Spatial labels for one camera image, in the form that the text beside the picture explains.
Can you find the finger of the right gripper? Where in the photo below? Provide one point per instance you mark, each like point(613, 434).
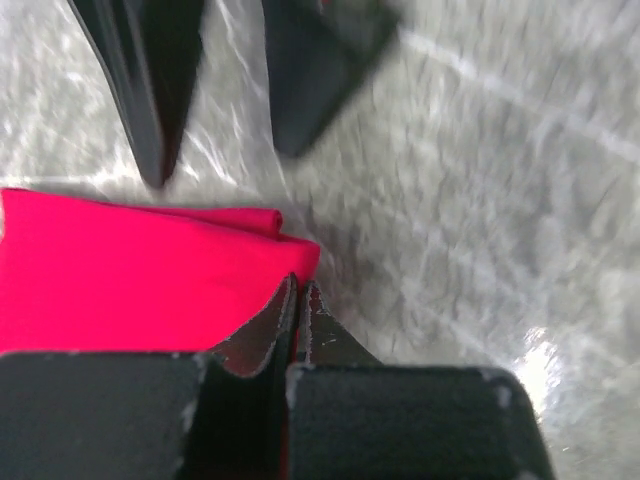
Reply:
point(149, 51)
point(317, 54)

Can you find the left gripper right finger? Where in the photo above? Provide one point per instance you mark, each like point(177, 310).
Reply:
point(352, 417)

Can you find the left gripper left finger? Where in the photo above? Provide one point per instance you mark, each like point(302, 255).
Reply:
point(216, 414)

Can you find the crimson red t shirt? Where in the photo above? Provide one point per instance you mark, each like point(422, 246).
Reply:
point(88, 276)

